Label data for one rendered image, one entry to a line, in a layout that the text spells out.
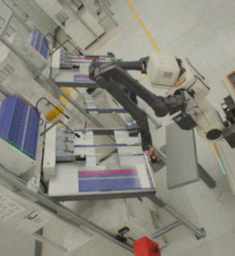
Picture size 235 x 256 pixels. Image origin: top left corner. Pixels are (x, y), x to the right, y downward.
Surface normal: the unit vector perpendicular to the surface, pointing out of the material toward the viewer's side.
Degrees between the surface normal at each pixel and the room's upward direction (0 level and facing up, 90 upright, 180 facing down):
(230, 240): 0
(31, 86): 90
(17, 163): 90
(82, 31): 90
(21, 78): 90
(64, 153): 43
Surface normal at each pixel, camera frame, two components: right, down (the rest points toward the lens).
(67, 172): 0.08, -0.79
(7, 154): 0.14, 0.61
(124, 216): -0.61, -0.57
